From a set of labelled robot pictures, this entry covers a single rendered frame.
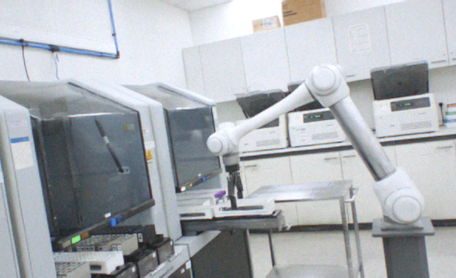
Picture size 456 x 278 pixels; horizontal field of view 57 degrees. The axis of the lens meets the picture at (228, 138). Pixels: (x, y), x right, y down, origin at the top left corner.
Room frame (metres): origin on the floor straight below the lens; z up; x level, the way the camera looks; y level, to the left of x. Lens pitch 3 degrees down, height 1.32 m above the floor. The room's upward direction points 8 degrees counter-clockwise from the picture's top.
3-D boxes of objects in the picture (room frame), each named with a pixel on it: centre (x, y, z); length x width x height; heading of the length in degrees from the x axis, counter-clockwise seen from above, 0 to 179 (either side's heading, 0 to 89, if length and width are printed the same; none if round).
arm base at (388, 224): (1.95, -0.75, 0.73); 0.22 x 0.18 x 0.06; 159
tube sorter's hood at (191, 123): (2.52, 0.41, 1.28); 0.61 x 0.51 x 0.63; 159
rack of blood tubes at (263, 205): (2.10, -0.03, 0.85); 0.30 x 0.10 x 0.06; 69
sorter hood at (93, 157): (1.71, 0.72, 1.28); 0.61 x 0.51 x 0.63; 159
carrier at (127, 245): (1.70, 0.47, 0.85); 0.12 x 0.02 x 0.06; 160
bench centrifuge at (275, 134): (4.73, -0.45, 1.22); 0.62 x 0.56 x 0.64; 157
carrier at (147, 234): (1.84, 0.42, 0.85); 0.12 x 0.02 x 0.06; 159
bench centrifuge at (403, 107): (4.21, -1.79, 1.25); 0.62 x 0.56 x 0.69; 159
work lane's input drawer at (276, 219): (2.15, 0.10, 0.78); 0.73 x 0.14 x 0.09; 69
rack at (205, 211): (2.21, 0.27, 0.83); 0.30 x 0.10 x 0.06; 69
